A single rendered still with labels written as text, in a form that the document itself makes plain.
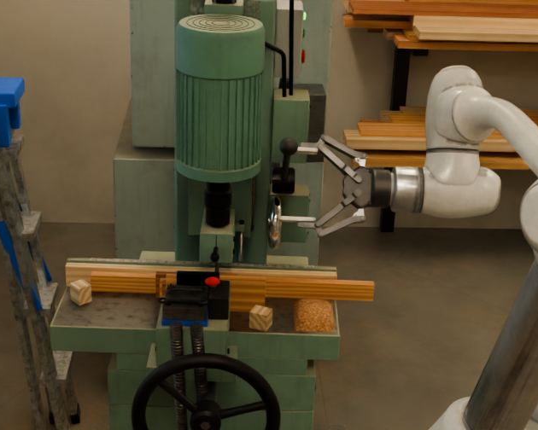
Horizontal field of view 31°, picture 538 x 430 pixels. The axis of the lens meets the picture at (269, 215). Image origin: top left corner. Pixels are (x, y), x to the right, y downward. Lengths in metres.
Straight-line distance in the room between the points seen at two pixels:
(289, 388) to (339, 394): 1.38
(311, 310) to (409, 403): 1.45
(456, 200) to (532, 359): 0.46
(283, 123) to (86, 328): 0.62
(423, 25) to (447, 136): 2.11
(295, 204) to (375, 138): 1.86
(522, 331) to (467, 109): 0.52
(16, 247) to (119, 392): 0.83
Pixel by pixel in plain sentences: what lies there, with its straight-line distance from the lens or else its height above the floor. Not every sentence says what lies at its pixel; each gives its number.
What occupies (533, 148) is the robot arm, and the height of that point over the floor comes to 1.39.
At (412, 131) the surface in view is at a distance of 4.15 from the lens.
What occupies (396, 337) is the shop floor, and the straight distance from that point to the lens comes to 3.86.
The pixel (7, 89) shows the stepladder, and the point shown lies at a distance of 2.77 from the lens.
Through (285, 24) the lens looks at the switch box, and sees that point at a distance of 2.26.
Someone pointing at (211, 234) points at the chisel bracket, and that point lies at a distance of 2.08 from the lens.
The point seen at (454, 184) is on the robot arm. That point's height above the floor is 1.26.
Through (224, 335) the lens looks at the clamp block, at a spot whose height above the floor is 0.95.
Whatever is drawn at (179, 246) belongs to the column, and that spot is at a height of 0.93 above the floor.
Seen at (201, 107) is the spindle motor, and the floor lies 1.35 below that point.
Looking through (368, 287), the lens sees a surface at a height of 0.93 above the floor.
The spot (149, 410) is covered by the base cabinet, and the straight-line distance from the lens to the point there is 2.17.
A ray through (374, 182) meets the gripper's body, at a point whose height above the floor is 1.25.
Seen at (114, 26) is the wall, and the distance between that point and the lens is 4.42.
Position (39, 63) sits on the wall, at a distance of 4.51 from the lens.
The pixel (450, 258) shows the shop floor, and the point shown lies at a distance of 4.53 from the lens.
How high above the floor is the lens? 1.95
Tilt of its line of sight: 24 degrees down
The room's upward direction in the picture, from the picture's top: 2 degrees clockwise
